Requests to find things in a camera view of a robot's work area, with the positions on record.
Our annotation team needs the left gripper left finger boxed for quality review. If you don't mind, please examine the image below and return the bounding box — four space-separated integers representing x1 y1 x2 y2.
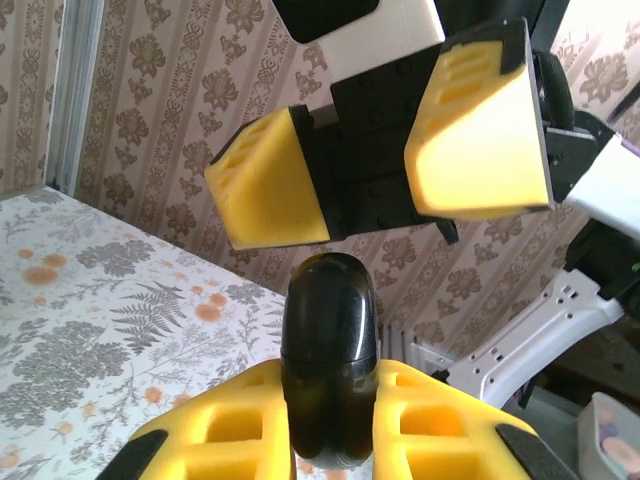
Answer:
94 358 297 480

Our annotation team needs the clear plastic container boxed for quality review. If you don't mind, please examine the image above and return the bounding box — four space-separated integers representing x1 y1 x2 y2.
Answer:
577 392 640 480

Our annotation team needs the aluminium frame post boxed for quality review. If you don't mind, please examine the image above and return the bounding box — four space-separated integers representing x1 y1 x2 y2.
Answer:
47 0 106 196

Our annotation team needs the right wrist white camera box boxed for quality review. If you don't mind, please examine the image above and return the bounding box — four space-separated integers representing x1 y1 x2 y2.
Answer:
272 0 447 81

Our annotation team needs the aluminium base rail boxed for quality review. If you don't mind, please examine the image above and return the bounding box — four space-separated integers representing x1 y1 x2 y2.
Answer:
378 322 454 381

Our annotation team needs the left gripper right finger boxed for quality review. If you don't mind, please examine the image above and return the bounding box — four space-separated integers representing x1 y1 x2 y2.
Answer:
372 358 581 480

